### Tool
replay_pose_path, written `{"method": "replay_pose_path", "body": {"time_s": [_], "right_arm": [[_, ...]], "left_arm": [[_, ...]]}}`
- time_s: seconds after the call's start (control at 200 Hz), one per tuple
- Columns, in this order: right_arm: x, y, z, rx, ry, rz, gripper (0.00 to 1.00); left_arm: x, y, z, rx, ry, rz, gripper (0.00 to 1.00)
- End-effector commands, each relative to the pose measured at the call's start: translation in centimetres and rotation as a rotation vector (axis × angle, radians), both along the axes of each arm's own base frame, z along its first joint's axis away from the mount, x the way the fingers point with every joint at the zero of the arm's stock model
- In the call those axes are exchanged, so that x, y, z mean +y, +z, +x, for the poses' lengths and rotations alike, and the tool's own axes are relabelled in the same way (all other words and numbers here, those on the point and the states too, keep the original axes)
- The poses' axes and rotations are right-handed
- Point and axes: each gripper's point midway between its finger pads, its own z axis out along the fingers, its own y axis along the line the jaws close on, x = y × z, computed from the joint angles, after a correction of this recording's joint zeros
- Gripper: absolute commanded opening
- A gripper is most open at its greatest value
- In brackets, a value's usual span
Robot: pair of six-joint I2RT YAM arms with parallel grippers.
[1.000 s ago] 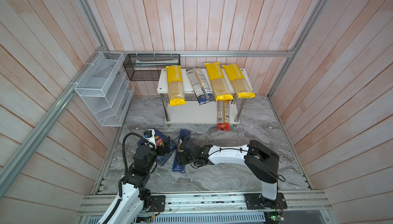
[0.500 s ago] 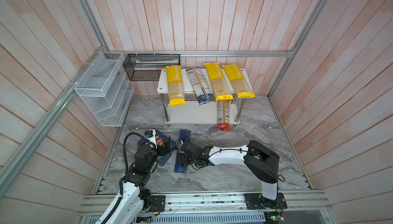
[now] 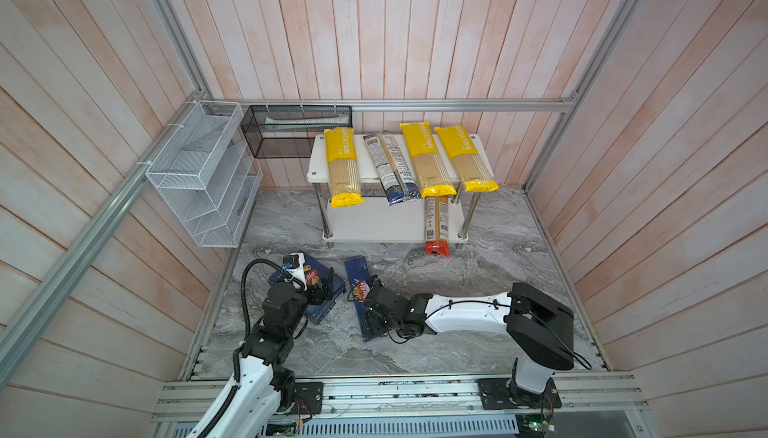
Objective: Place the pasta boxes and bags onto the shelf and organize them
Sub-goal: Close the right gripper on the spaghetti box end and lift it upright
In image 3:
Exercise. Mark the white wire mesh organizer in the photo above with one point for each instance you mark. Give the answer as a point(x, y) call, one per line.
point(205, 176)

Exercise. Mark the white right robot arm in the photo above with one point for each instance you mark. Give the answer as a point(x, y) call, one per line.
point(539, 324)

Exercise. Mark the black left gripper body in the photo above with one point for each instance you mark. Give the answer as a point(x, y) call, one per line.
point(317, 298)

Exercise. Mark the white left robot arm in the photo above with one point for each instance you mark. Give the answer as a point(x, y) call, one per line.
point(260, 385)

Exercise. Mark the blue Barilla spaghetti bag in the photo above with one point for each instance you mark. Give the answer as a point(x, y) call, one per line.
point(359, 284)

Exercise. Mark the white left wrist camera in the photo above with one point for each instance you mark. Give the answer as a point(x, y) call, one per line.
point(294, 266)

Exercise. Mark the red spaghetti bag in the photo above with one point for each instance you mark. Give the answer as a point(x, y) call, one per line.
point(437, 226)

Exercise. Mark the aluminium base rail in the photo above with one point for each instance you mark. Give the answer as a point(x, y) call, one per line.
point(593, 404)

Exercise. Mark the clear blue-ended spaghetti bag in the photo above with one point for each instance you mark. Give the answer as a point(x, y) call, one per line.
point(395, 175)

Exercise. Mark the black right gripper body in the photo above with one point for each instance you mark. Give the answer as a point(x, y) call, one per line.
point(377, 323)

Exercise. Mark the yellow Pastatime spaghetti bag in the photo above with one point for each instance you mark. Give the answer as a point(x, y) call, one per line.
point(428, 165)
point(466, 160)
point(341, 156)

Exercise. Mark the blue Barilla rigatoni box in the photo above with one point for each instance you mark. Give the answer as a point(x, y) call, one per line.
point(314, 270)

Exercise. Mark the white two-tier shelf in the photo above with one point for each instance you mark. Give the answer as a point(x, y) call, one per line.
point(375, 221)

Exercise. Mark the black mesh wall basket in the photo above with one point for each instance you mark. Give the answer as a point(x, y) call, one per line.
point(288, 131)

